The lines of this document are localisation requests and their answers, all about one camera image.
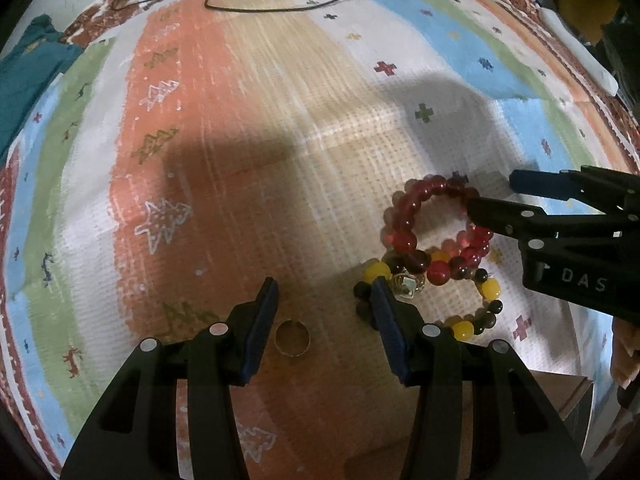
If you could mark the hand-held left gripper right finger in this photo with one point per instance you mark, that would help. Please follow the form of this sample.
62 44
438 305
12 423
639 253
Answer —
392 330

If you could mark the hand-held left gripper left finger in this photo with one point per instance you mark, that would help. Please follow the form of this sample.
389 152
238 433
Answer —
260 330

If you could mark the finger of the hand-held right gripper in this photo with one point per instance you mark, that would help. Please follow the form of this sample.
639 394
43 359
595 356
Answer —
495 215
540 181

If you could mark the person's right hand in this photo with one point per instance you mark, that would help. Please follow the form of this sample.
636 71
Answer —
627 355

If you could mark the white rolled cloth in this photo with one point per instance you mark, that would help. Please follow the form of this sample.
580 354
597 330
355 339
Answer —
580 50

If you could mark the striped colourful mat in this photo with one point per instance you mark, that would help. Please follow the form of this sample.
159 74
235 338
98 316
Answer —
250 160

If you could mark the teal cloth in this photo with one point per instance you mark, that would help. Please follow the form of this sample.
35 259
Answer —
30 75

